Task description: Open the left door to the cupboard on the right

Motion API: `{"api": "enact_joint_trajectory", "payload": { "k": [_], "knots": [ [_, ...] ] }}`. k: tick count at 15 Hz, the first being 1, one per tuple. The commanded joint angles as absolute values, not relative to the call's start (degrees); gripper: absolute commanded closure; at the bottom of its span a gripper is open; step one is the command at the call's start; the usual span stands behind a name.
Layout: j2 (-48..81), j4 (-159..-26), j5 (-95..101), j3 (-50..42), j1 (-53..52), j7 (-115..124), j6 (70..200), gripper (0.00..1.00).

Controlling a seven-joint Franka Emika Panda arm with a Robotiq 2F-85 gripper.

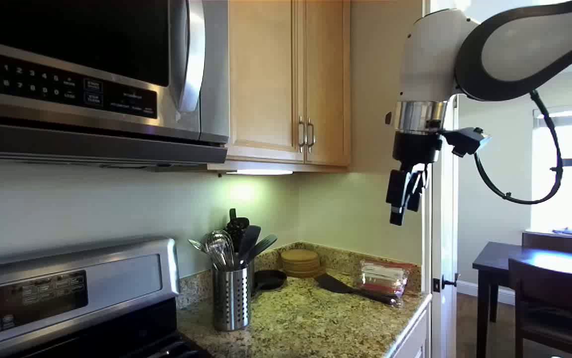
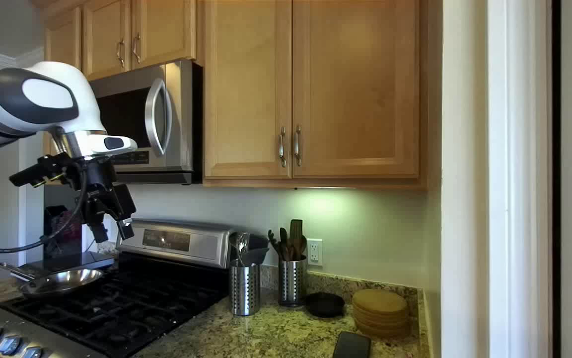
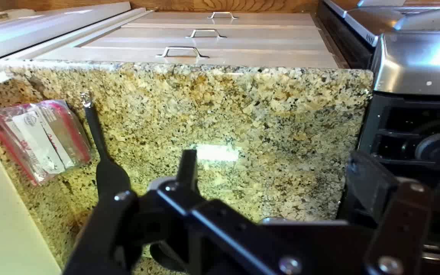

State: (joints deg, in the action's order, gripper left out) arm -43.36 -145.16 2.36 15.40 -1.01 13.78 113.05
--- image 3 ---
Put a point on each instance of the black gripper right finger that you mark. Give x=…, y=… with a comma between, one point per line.
x=401, y=230

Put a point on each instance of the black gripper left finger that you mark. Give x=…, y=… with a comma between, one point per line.
x=109, y=204

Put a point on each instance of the clear plastic bag red print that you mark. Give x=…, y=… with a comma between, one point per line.
x=37, y=140

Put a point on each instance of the stainless steel gas stove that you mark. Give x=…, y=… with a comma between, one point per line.
x=413, y=66

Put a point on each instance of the white kitchen drawer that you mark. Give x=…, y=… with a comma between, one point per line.
x=276, y=19
x=271, y=37

